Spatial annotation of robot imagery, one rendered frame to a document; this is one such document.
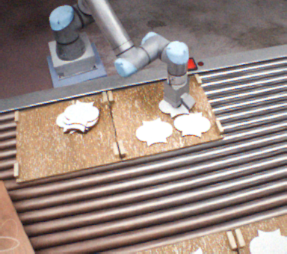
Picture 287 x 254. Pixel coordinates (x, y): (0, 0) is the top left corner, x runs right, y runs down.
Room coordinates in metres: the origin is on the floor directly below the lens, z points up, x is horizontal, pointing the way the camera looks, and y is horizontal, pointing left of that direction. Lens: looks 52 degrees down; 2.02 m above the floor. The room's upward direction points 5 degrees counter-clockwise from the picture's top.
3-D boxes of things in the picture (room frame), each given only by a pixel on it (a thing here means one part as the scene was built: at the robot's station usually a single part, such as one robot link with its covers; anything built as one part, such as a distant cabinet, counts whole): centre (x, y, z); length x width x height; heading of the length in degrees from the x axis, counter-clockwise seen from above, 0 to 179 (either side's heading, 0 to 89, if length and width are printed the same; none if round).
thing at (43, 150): (0.79, 0.33, 0.93); 0.41 x 0.35 x 0.02; 99
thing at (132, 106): (0.85, -0.08, 0.93); 0.41 x 0.35 x 0.02; 99
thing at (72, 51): (1.27, 0.33, 1.01); 0.15 x 0.15 x 0.10
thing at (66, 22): (1.27, 0.33, 1.13); 0.13 x 0.12 x 0.14; 127
